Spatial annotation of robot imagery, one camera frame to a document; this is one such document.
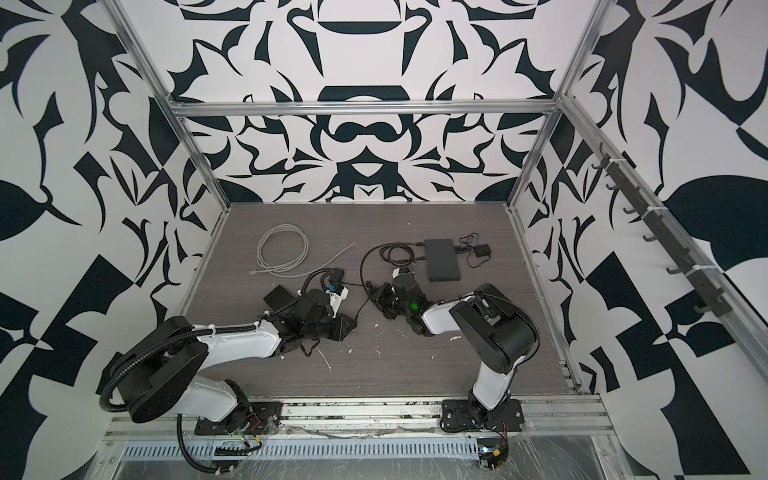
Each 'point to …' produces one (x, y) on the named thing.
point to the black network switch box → (441, 260)
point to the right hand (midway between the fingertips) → (366, 293)
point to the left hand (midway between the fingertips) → (359, 319)
